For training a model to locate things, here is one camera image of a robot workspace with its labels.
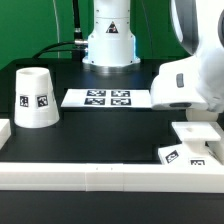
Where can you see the white lamp base with tags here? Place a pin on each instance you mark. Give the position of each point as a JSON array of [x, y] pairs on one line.
[[192, 151]]

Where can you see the white lamp bulb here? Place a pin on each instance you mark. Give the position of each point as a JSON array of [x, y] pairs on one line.
[[201, 116]]

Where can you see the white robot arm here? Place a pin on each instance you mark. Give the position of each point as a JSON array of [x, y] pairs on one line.
[[199, 28]]

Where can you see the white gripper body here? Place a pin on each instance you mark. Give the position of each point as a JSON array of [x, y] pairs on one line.
[[175, 86]]

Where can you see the white left fence block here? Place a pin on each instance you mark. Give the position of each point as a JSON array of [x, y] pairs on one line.
[[5, 131]]

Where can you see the white fence block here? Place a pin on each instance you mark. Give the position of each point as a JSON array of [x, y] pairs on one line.
[[218, 146], [5, 131]]

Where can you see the white lamp shade with tags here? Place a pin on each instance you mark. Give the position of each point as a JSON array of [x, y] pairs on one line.
[[35, 104]]

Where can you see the white right fence block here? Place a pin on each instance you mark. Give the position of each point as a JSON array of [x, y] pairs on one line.
[[218, 146]]

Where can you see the white front fence bar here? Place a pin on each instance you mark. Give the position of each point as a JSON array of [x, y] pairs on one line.
[[110, 177]]

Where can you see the white fiducial tag board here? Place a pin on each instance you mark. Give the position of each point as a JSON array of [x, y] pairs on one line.
[[107, 98]]

